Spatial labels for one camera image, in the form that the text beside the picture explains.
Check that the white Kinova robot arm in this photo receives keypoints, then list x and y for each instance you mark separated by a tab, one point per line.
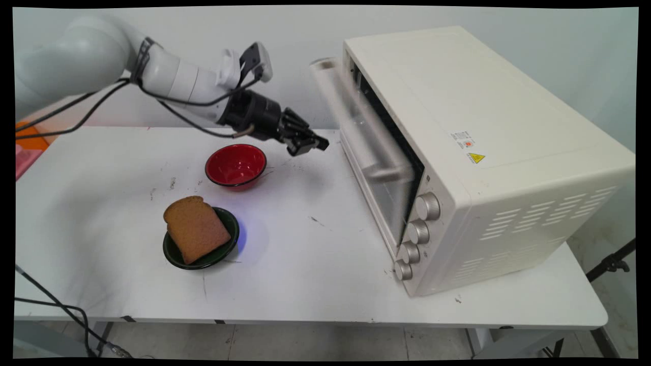
91	51

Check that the orange bin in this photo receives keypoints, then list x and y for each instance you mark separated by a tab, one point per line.
28	138

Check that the red enamel bowl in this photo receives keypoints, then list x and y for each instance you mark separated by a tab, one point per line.
235	165

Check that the cream toaster oven body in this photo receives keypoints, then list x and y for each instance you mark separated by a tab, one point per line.
508	152

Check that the pink bin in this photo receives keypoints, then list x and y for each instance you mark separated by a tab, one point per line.
25	160

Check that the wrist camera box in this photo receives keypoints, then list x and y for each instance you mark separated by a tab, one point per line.
260	58

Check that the black tripod stand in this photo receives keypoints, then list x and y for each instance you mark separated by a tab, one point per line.
613	262

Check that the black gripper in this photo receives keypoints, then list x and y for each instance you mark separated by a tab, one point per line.
254	114

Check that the green enamel bowl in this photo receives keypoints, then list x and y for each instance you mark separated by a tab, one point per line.
226	223

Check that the brown bread slice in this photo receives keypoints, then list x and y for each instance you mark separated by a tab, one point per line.
196	229

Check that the white table leg frame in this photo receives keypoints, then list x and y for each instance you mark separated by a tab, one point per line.
508	340

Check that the silver oven knob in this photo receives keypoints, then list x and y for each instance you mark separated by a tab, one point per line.
403	270
418	232
428	206
410	252

